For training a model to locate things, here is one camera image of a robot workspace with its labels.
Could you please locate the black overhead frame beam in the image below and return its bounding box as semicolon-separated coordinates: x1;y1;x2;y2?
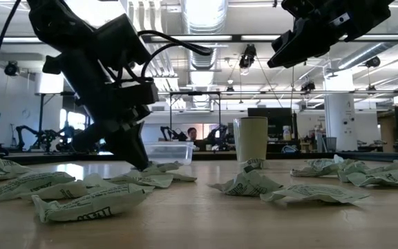
0;33;398;44

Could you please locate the black background frame stand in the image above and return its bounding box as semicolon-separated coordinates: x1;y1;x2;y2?
169;91;222;139

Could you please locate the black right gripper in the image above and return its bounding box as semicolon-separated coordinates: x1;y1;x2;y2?
267;0;396;69

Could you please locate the grey waste bin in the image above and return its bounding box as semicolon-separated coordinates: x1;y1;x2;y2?
325;136;338;153

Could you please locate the wooden cabinet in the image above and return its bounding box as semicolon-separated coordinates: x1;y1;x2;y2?
378;111;397;153

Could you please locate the clear plastic container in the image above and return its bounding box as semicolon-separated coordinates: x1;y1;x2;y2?
143;140;195;166

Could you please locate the black left gripper cable loop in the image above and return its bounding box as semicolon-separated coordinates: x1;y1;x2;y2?
137;30;214;81

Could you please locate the white round pillar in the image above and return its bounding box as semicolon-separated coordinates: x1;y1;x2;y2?
324;71;359;152

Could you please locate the pale green paper cup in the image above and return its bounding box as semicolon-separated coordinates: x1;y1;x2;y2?
232;116;269;163

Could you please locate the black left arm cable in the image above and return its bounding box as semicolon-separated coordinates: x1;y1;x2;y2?
0;0;23;100

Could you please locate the grey ceiling pipe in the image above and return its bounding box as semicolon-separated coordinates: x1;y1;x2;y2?
337;20;398;70

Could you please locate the person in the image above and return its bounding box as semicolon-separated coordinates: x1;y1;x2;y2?
186;127;200;142

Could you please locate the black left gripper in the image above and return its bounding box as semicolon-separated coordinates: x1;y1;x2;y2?
42;13;160;171

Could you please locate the white panel on stand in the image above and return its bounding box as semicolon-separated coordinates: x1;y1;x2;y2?
35;72;65;95

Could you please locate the silver ceiling air duct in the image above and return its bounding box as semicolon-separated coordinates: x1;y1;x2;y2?
180;0;228;108

